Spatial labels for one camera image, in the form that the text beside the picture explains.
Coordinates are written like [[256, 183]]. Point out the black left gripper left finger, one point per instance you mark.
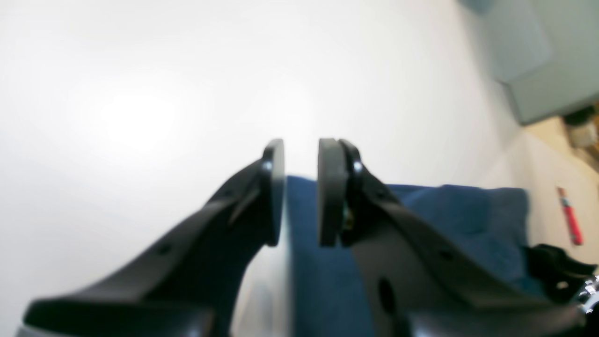
[[185, 284]]

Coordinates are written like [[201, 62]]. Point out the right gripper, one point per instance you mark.
[[566, 280]]

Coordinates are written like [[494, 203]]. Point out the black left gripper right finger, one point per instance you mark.
[[418, 283]]

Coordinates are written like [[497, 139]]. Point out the dark blue T-shirt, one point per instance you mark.
[[328, 297]]

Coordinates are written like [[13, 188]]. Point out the red marker pen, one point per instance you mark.
[[573, 227]]

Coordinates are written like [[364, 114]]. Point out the grey bin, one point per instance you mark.
[[545, 53]]

